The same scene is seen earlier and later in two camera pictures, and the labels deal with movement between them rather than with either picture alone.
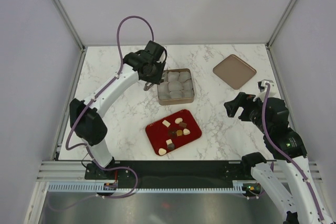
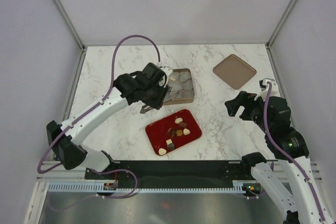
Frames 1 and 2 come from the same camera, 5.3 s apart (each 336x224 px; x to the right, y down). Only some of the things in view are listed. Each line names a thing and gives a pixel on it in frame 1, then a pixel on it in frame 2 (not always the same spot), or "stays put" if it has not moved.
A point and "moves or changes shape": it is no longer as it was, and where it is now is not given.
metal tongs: (147, 85) moves or changes shape
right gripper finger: (232, 107) stays put
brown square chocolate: (182, 124) stays put
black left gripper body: (156, 74) → (156, 96)
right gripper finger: (244, 115) stays put
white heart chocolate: (186, 131) stays put
